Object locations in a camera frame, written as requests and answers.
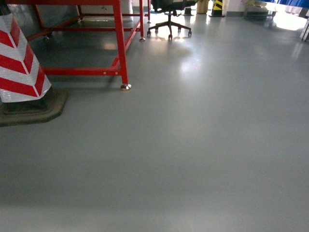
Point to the red white traffic cone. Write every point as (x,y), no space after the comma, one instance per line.
(26,95)

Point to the black office chair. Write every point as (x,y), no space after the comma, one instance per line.
(170,8)

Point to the yellow black striped bollard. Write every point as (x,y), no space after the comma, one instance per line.
(217,9)

